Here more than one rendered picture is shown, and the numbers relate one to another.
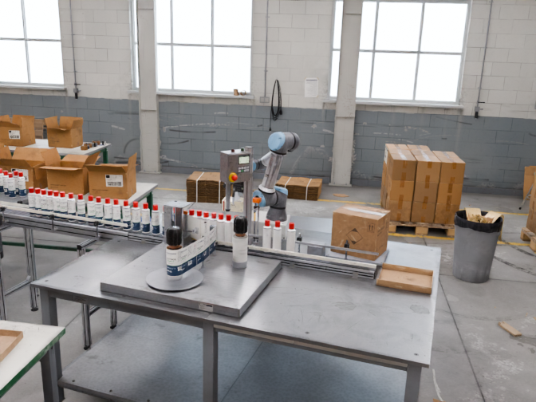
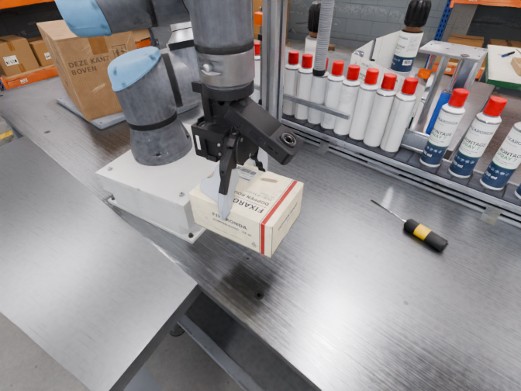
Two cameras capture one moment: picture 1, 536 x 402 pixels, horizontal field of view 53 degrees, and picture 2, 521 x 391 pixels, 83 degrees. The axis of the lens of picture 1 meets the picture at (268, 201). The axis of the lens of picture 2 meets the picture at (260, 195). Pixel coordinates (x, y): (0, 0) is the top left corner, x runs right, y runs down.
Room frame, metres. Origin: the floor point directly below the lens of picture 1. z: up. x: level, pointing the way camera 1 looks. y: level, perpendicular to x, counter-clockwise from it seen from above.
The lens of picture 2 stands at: (4.17, 0.41, 1.35)
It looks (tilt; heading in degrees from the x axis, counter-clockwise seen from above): 41 degrees down; 202
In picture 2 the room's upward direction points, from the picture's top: straight up
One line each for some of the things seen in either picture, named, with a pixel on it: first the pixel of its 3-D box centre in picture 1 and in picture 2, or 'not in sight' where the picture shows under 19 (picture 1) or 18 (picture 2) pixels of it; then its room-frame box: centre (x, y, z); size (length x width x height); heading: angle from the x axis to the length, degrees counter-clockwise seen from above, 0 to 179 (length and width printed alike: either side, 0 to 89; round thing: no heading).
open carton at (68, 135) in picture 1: (63, 132); not in sight; (6.93, 2.67, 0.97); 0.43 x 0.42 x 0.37; 169
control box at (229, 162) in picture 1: (235, 166); not in sight; (3.32, 0.21, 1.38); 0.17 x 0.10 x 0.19; 127
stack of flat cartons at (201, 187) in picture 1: (211, 187); not in sight; (7.46, 0.80, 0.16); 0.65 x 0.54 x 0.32; 86
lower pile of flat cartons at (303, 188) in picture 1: (298, 187); not in sight; (7.78, -0.45, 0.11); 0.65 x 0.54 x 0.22; 79
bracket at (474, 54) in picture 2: (177, 204); (453, 50); (3.25, 0.57, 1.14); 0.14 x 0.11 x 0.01; 71
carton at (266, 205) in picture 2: (234, 204); (248, 204); (3.81, 0.25, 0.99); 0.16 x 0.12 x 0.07; 82
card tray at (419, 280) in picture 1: (405, 277); not in sight; (2.89, -0.81, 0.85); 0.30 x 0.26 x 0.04; 71
